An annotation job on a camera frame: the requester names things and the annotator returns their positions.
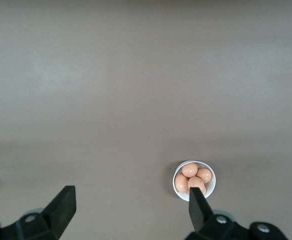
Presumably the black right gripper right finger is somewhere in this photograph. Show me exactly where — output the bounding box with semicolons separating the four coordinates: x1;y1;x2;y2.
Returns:
184;187;251;240

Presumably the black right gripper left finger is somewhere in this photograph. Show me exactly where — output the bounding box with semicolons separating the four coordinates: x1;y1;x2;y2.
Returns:
0;185;76;240

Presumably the white round bowl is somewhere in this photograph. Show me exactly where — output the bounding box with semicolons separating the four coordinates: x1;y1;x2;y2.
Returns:
172;160;216;202

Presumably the brown table cover sheet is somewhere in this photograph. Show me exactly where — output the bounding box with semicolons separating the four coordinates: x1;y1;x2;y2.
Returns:
0;0;292;240

